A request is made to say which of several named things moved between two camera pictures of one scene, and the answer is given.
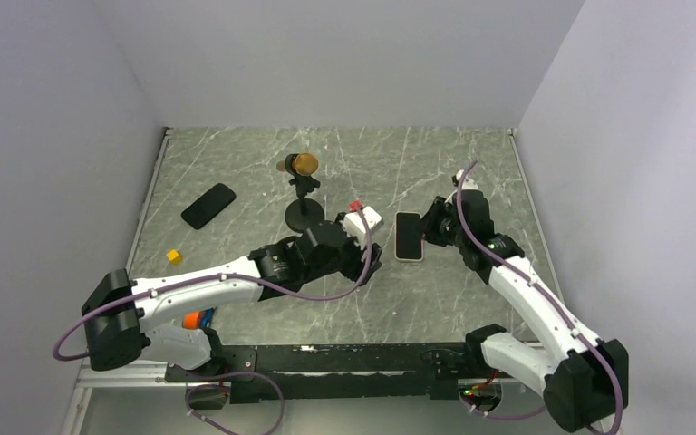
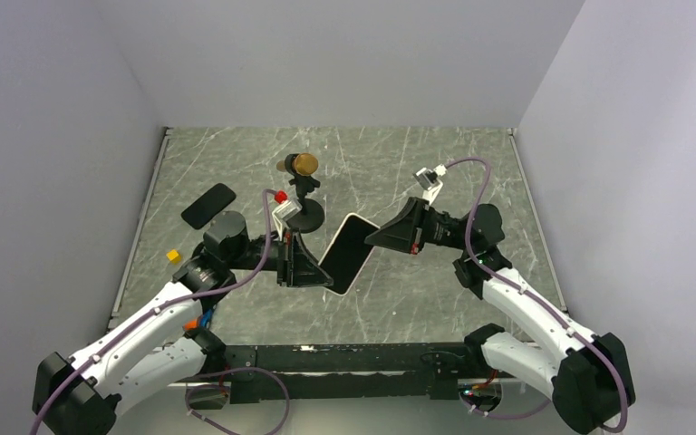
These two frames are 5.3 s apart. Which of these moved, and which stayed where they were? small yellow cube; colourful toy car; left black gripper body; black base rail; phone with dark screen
Moved: left black gripper body; phone with dark screen
Stayed: small yellow cube; black base rail; colourful toy car
